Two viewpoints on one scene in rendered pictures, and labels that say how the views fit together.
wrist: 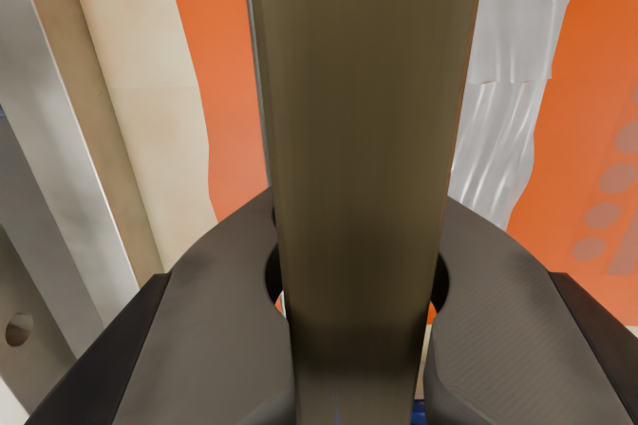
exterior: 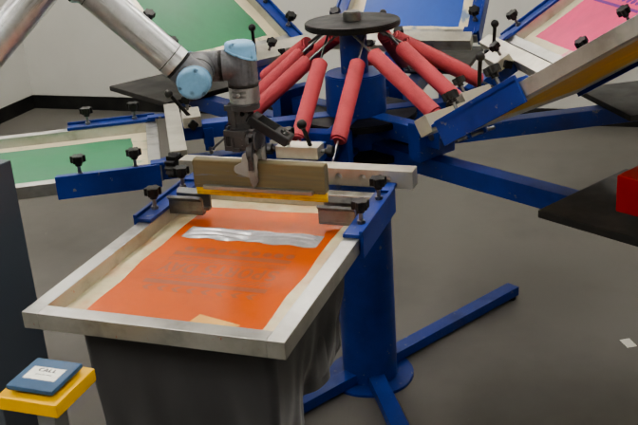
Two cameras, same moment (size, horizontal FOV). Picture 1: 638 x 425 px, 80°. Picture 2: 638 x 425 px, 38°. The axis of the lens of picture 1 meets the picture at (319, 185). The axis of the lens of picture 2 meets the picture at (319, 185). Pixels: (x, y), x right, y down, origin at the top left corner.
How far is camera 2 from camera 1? 2.27 m
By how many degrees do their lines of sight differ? 60
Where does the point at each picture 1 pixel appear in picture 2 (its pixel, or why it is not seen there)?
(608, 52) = (247, 247)
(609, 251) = (185, 250)
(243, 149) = (258, 213)
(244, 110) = (267, 214)
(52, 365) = not seen: hidden behind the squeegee
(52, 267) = not seen: hidden behind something
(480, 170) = (230, 232)
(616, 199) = (204, 249)
